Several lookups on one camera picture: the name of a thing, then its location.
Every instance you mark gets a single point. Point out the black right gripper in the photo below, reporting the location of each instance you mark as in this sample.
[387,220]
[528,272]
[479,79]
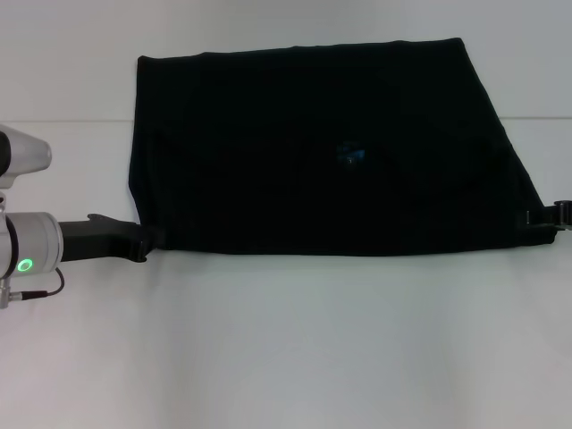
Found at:
[565,216]

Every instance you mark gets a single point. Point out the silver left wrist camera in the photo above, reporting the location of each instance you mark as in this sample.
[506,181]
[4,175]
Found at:
[22,152]

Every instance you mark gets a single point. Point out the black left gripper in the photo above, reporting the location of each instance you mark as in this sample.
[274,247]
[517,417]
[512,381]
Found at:
[98,239]

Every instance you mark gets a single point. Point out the black shirt with FREE print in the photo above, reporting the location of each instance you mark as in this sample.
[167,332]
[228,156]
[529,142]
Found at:
[290,179]

